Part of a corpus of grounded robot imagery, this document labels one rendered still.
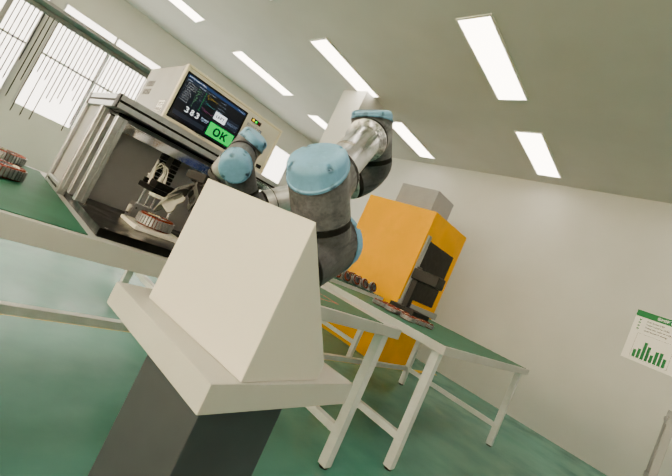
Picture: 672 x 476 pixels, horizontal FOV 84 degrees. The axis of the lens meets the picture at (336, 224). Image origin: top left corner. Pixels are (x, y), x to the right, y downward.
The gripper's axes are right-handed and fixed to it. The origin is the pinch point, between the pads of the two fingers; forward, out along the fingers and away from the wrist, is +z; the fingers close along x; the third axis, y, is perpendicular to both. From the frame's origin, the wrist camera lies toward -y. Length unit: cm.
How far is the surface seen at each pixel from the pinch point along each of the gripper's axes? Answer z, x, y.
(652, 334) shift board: -112, 532, 30
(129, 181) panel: 17.1, -4.2, -35.1
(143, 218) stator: 9.4, -4.6, -7.3
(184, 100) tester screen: -17.5, -4.3, -41.1
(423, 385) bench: 22, 161, 32
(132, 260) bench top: 4.5, -11.1, 16.5
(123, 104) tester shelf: -8.8, -20.1, -32.8
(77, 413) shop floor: 93, 17, 9
